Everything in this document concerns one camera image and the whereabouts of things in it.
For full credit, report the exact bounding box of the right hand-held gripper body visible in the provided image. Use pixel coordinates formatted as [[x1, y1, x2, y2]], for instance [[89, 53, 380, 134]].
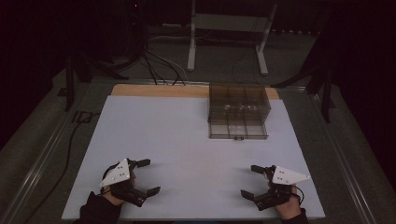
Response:
[[253, 164, 312, 212]]

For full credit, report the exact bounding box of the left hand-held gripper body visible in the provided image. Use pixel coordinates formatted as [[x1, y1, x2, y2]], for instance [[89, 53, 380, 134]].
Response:
[[99, 157, 149, 208]]

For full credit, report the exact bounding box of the smoky transparent compartment drawer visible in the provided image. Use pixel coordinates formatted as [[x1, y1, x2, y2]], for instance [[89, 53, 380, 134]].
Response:
[[208, 119, 269, 141]]

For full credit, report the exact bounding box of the smoky transparent drawer case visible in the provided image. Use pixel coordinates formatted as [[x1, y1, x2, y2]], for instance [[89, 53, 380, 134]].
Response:
[[207, 82, 272, 124]]

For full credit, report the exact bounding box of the person's left hand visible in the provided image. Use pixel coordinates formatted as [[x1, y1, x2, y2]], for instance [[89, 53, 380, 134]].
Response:
[[102, 170, 138, 207]]

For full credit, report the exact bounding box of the person's right hand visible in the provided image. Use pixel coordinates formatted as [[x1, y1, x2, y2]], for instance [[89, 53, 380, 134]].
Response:
[[274, 184, 304, 218]]

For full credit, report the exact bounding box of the white table cover sheet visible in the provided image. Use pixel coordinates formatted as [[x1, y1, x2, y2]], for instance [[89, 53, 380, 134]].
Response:
[[61, 94, 327, 221]]

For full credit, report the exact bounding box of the black tripod stand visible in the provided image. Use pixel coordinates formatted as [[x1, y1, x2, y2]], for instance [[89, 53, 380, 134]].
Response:
[[59, 50, 130, 113], [270, 29, 339, 124]]

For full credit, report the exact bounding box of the white metal stand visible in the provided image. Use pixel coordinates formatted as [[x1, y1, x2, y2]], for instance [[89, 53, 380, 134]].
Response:
[[186, 0, 279, 77]]

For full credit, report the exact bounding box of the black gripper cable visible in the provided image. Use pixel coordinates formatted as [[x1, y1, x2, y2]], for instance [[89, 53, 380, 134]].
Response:
[[291, 184, 305, 205]]

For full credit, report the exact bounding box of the long black floor cable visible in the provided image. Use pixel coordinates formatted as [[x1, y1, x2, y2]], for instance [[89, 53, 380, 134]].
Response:
[[29, 111, 102, 224]]

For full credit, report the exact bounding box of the aluminium floor rail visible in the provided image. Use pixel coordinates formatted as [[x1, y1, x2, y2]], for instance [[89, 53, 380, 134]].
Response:
[[0, 82, 92, 224], [92, 77, 307, 91], [306, 90, 379, 224]]

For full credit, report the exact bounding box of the black floor cable bundle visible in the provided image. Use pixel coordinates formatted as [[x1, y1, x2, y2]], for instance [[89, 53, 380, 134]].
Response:
[[122, 3, 188, 87]]

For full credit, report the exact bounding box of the white floor cable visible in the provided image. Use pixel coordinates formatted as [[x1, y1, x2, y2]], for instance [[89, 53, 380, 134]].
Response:
[[148, 35, 190, 82]]

